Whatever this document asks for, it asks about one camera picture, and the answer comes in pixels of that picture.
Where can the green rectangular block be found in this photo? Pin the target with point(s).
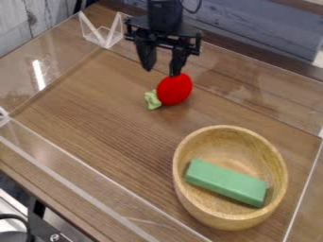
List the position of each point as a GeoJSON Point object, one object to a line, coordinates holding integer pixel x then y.
{"type": "Point", "coordinates": [227, 182]}

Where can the clear acrylic table barrier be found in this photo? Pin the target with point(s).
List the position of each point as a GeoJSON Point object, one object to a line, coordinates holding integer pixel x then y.
{"type": "Point", "coordinates": [93, 152]}

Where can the red plush strawberry toy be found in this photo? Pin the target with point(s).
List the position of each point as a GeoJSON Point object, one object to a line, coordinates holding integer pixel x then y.
{"type": "Point", "coordinates": [173, 90]}

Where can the wooden bowl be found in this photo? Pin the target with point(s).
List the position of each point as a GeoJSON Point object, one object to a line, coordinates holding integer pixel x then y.
{"type": "Point", "coordinates": [243, 151]}

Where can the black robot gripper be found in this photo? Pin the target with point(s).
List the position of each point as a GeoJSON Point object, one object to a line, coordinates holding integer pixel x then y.
{"type": "Point", "coordinates": [162, 29]}

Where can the clear acrylic corner bracket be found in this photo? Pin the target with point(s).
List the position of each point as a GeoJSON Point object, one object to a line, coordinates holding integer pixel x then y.
{"type": "Point", "coordinates": [103, 36]}

